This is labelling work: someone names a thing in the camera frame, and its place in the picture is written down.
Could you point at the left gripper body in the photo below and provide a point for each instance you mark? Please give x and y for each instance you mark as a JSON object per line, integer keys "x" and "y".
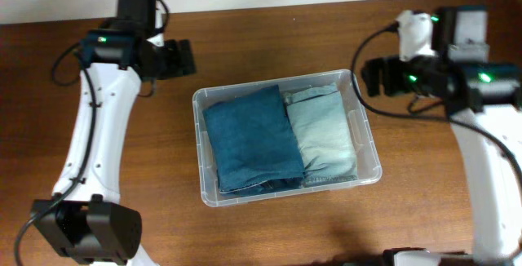
{"x": 172, "y": 58}

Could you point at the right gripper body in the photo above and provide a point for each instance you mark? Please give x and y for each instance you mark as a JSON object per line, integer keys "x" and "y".
{"x": 398, "y": 76}

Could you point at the dark blue jeans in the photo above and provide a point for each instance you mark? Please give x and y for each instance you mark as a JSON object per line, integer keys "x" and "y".
{"x": 253, "y": 143}

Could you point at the light grey jeans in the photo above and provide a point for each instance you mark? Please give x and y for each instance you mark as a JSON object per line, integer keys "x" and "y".
{"x": 319, "y": 122}

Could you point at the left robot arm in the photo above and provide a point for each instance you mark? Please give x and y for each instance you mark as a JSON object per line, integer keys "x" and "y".
{"x": 83, "y": 219}

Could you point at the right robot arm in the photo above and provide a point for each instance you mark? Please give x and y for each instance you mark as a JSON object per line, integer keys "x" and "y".
{"x": 444, "y": 56}

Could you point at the clear plastic storage bin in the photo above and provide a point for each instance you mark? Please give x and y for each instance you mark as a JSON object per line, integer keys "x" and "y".
{"x": 368, "y": 164}

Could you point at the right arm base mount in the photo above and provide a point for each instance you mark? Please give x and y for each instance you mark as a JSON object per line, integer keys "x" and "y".
{"x": 423, "y": 257}

